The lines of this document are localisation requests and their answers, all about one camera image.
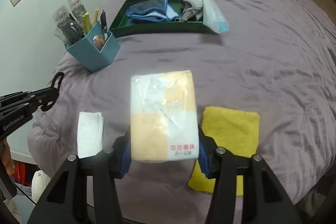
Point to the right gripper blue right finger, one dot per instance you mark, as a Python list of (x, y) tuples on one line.
[(264, 198)]

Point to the yellow pen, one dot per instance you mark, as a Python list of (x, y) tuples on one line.
[(86, 23)]

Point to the clear plastic zip bag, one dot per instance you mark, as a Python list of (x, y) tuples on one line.
[(213, 18)]

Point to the teal desk organizer box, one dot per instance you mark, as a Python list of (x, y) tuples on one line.
[(88, 55)]

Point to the white dotted folded cloth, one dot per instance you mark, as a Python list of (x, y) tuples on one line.
[(89, 134)]

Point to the dark grey blue-edged cloth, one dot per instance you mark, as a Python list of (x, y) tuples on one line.
[(148, 11)]

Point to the black pen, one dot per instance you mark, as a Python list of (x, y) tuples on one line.
[(103, 21)]

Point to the yellow towel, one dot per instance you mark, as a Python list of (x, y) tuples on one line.
[(235, 130)]

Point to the tissue pack orange white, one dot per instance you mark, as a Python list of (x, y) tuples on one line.
[(163, 117)]

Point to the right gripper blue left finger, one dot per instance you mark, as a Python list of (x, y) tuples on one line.
[(65, 199)]

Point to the green shallow tray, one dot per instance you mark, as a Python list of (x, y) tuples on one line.
[(121, 25)]

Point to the purple bed sheet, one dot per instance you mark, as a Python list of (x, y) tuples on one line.
[(277, 59)]

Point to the person's left hand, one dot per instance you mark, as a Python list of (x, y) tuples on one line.
[(7, 159)]

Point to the packaged black items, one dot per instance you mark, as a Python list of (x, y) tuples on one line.
[(69, 22)]

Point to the cream pen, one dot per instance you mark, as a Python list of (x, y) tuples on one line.
[(94, 17)]

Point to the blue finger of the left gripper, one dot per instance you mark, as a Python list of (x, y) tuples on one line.
[(17, 97), (39, 98)]

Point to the wrapped round snack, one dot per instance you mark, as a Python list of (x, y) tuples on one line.
[(99, 41)]

